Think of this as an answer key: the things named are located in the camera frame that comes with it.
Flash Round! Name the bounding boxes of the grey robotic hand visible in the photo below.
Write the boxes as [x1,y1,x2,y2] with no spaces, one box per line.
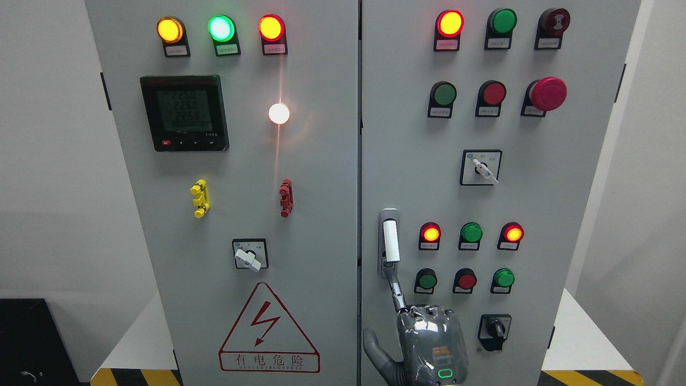
[362,267,468,385]

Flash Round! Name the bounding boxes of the silver door handle lock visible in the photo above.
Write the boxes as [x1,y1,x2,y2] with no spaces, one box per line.
[377,207,401,278]

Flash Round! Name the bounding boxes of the grey right cabinet door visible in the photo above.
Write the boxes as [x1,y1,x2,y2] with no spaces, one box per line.
[362,1,641,385]

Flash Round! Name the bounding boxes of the grey cabinet door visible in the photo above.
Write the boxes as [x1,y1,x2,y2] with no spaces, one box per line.
[362,1,641,385]
[86,1,359,385]

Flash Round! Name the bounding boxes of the grey left cabinet door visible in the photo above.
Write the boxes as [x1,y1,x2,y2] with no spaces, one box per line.
[86,1,359,385]

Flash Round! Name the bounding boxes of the dark green button lower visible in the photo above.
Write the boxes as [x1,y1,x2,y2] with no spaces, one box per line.
[414,268,438,295]

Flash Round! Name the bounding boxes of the red button lower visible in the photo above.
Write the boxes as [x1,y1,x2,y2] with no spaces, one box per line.
[452,268,478,294]

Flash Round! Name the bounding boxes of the bright green button lower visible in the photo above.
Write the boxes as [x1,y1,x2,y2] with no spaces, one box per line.
[490,268,515,295]

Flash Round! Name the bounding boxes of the red lit light lower left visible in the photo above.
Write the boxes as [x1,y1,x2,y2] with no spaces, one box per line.
[418,222,441,251]

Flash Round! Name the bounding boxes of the green indicator light lower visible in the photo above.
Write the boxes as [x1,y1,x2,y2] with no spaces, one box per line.
[458,222,483,251]

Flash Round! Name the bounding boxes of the red lit light lower right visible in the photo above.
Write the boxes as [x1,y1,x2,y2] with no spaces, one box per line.
[497,222,524,251]

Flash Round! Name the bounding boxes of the white platform hazard stripes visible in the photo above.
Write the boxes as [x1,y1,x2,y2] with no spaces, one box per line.
[90,291,644,385]

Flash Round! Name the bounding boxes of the red electric warning sticker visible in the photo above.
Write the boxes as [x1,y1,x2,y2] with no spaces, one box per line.
[219,283,320,373]

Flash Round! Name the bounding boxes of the red terminal connector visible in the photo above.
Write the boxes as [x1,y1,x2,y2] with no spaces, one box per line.
[279,179,294,218]

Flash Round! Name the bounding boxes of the green push button second row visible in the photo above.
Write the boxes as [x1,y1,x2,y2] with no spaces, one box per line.
[427,81,457,119]

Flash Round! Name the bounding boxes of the red push button second row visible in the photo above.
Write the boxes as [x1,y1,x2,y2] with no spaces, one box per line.
[475,80,506,118]

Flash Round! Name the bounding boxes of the red emergency stop button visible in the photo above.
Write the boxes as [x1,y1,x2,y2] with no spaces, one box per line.
[521,76,568,117]

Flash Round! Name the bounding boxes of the white indicator light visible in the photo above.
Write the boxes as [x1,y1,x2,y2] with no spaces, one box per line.
[268,102,290,125]

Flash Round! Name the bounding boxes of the yellow terminal connector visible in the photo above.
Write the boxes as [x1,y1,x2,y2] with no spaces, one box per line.
[190,179,211,218]

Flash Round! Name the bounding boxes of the red lit light top right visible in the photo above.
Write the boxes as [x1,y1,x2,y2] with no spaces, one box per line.
[433,9,465,52]

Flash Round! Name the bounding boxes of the green push button top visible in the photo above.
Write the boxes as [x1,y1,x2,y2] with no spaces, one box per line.
[483,8,518,50]

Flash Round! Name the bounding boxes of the black digital power meter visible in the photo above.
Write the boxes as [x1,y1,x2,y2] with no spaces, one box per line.
[140,74,229,152]

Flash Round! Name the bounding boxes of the dark red buzzer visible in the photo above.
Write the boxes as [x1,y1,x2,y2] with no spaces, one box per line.
[534,8,571,50]

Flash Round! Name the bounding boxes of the red lit indicator light left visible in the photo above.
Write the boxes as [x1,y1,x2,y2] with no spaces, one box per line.
[258,14,288,56]

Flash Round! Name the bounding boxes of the green lit indicator light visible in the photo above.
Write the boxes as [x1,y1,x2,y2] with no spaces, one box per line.
[207,14,241,57]

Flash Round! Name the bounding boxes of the black box lower left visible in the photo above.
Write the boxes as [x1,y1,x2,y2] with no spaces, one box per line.
[1,299,79,385]

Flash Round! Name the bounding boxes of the yellow indicator light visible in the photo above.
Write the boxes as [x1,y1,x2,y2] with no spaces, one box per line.
[156,17,191,58]

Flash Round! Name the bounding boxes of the black knob selector switch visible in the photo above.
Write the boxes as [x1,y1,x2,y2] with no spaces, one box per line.
[478,314,512,352]

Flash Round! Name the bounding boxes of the white lever selector switch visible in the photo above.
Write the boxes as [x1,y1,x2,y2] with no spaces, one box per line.
[460,150,503,186]

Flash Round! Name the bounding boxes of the left white rotary switch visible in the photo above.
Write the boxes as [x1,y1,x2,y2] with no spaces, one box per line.
[231,239,269,272]

